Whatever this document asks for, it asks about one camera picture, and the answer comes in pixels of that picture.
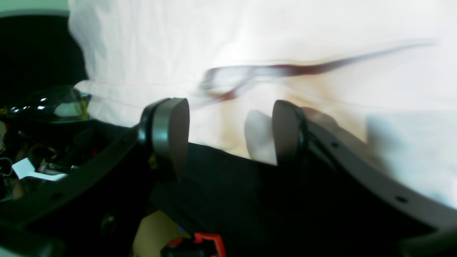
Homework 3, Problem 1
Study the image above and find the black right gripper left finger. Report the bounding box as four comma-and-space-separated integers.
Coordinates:
1, 98, 190, 257

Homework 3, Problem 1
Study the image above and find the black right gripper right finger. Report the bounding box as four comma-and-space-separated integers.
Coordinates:
272, 100, 456, 257

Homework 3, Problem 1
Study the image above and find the pink T-shirt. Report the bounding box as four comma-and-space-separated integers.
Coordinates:
69, 0, 456, 208

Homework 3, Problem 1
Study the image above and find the clear glass bottle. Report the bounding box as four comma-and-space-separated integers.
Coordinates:
1, 86, 90, 124

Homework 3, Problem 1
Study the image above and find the red and blue clamp tool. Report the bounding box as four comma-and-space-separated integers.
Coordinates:
160, 233, 227, 257

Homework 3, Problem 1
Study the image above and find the black table cloth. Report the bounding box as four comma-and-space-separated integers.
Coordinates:
0, 14, 457, 257

